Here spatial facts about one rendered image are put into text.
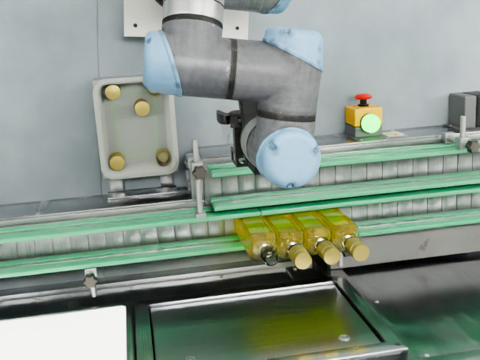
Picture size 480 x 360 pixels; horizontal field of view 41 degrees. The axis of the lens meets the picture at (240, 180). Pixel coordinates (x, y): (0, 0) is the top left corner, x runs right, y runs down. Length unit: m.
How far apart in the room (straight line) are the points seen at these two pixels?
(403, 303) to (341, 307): 0.17
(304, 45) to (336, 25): 0.82
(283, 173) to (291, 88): 0.10
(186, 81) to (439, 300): 0.88
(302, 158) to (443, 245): 0.93
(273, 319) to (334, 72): 0.64
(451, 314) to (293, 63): 0.78
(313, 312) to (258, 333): 0.13
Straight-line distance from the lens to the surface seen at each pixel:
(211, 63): 0.77
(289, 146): 0.77
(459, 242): 1.69
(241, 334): 1.24
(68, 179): 1.56
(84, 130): 1.54
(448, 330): 1.35
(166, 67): 0.76
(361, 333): 1.24
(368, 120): 1.54
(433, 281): 1.56
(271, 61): 0.78
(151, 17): 1.44
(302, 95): 0.79
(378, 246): 1.59
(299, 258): 1.23
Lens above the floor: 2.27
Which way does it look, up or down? 73 degrees down
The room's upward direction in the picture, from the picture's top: 143 degrees clockwise
